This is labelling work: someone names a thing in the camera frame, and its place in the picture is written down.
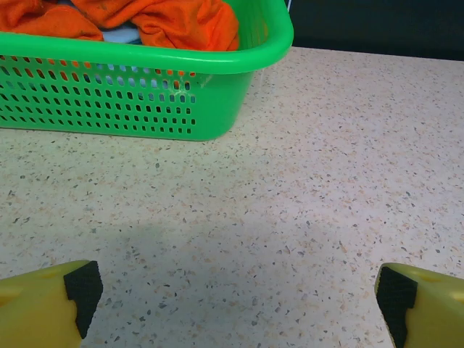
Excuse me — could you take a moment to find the light blue t-shirt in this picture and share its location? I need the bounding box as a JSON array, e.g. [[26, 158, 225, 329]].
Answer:
[[100, 25, 143, 45]]

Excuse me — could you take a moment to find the green plastic laundry basket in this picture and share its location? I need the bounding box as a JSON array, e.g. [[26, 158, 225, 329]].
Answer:
[[0, 0, 294, 141]]

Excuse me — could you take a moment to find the orange t-shirt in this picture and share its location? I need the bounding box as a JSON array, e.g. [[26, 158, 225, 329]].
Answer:
[[0, 0, 241, 52]]

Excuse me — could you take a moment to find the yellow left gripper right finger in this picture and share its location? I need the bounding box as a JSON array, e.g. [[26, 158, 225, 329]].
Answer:
[[374, 263, 464, 348]]

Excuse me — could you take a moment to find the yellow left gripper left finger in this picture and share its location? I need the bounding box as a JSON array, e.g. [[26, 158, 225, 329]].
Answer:
[[0, 260, 104, 348]]

